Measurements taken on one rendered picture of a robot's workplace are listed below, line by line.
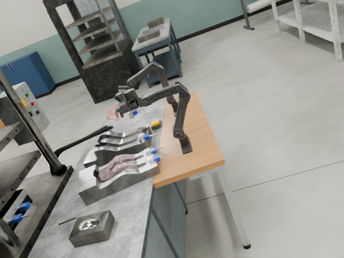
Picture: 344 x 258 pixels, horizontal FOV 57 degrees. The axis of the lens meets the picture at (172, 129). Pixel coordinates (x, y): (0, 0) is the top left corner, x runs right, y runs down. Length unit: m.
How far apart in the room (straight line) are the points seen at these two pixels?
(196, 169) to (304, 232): 0.96
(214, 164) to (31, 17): 7.98
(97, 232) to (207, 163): 0.73
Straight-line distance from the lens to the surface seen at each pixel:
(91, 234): 1.75
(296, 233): 2.49
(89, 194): 2.04
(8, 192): 2.27
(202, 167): 1.91
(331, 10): 4.60
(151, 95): 1.97
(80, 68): 6.41
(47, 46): 9.40
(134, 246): 1.64
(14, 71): 9.35
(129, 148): 2.27
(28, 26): 9.46
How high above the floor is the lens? 1.88
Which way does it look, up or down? 26 degrees down
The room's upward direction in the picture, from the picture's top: 23 degrees counter-clockwise
